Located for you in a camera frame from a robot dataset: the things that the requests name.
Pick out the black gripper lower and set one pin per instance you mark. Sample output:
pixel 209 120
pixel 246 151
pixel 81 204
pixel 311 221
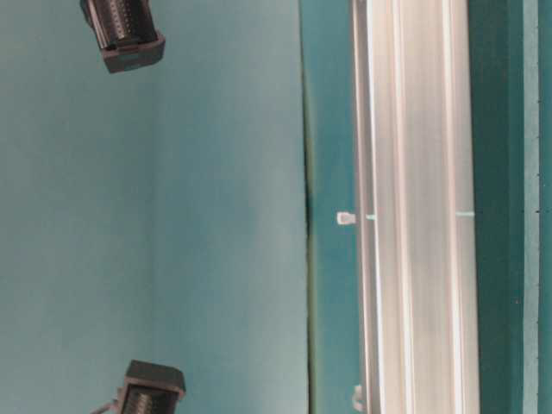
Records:
pixel 150 388

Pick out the black gripper upper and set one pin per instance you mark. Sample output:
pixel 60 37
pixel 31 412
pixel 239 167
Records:
pixel 126 35

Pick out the large silver aluminium rail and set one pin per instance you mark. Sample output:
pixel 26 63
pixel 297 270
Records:
pixel 415 215

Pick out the white zip tie lower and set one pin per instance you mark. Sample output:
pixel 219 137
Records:
pixel 358 399

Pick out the white zip tie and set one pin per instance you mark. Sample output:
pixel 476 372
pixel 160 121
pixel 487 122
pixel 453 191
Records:
pixel 358 399
pixel 345 218

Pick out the white zip tie middle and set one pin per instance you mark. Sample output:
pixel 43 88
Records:
pixel 345 218

